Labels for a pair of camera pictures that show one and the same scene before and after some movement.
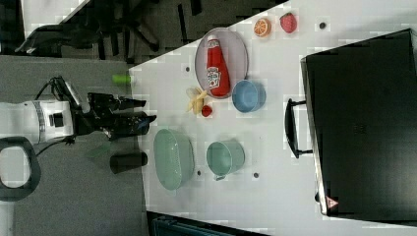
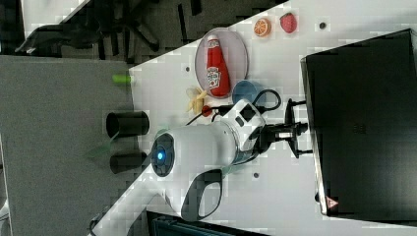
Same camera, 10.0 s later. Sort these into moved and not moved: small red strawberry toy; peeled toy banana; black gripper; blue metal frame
Moved: black gripper
Not moved: small red strawberry toy; peeled toy banana; blue metal frame
